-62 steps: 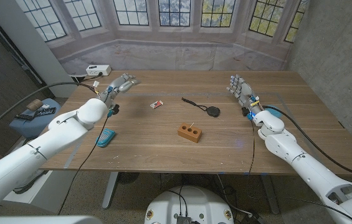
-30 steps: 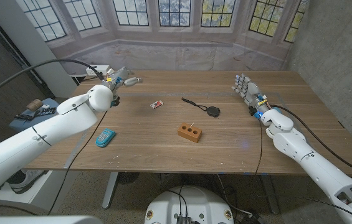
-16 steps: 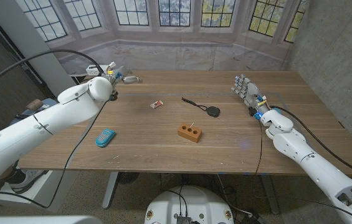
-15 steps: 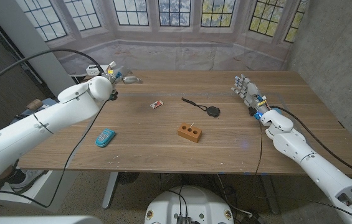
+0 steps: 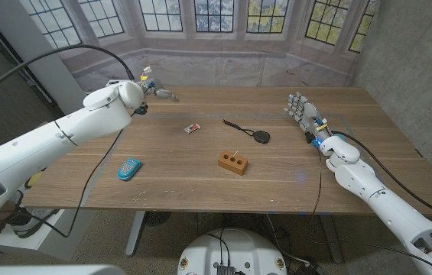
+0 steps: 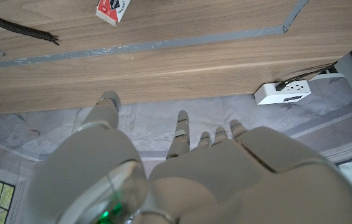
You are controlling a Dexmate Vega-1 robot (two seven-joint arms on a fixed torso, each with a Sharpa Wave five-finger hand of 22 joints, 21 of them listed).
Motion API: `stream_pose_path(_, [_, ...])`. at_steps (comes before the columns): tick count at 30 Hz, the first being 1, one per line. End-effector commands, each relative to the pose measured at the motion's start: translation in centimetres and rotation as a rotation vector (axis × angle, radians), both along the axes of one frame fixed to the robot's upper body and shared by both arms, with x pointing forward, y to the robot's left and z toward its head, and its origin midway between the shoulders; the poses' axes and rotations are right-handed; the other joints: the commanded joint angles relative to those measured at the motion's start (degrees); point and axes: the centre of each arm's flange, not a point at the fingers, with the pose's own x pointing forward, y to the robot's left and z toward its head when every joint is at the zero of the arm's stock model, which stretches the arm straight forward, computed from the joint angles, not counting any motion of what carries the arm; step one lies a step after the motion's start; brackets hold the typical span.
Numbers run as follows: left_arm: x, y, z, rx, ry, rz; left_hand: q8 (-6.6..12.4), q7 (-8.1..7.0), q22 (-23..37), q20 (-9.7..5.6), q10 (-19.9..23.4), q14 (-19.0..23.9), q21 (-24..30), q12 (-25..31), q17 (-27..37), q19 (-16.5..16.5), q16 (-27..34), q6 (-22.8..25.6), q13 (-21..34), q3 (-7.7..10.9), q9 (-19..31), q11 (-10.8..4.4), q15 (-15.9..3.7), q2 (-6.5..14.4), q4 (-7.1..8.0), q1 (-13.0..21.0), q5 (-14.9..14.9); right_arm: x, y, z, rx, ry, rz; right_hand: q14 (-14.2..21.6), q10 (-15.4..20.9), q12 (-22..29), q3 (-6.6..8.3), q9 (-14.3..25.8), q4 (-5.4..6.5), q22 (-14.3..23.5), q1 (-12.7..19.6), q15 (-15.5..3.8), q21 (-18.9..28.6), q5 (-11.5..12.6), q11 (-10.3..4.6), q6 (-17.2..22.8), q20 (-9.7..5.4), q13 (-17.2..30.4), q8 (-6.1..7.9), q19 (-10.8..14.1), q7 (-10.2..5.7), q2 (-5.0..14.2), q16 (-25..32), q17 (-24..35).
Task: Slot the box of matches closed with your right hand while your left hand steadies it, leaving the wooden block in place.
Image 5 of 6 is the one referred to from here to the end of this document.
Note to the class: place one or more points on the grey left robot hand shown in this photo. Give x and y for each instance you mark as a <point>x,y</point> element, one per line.
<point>166,95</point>

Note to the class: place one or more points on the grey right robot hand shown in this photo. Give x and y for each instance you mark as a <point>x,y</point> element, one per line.
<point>309,114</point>

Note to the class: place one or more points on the small red white matchbox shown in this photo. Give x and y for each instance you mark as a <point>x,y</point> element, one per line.
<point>192,128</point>

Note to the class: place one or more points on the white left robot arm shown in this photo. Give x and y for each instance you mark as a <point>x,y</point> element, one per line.
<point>47,145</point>

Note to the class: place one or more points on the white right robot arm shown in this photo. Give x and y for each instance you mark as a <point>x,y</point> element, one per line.
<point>384,206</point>

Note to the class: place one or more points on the brown wooden block with holes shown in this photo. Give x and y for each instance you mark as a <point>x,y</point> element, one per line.
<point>232,163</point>

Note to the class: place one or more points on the white power strip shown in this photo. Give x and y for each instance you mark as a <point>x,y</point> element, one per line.
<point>112,81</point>

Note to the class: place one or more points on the printed window backdrop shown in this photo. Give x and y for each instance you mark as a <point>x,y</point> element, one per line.
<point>215,68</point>

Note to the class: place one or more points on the teal handheld calculator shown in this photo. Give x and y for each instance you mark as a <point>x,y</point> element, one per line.
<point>129,169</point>

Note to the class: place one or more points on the wooden matchstick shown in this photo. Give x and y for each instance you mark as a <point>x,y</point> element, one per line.
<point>235,153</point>

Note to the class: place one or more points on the black floor fan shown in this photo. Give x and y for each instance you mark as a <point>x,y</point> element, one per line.
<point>156,218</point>

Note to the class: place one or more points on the grey metal table leg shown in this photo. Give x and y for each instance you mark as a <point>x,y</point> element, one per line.
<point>330,237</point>
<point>135,233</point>

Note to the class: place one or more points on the yellow round object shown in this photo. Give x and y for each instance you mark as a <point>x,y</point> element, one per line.
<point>34,179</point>

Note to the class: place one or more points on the white robot torso base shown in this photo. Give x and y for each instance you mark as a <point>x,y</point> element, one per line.
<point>232,252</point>

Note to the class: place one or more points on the grey black sneaker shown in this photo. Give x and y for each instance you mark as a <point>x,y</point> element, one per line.
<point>28,221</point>

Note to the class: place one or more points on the white robot body edge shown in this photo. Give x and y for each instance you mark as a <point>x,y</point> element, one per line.
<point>47,270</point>

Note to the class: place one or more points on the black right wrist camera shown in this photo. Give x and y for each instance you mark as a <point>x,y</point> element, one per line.
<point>310,138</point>

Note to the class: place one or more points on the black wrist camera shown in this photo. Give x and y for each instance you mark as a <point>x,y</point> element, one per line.
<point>141,110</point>
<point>310,138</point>

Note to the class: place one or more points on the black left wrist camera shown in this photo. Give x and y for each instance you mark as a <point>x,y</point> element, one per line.
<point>141,110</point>

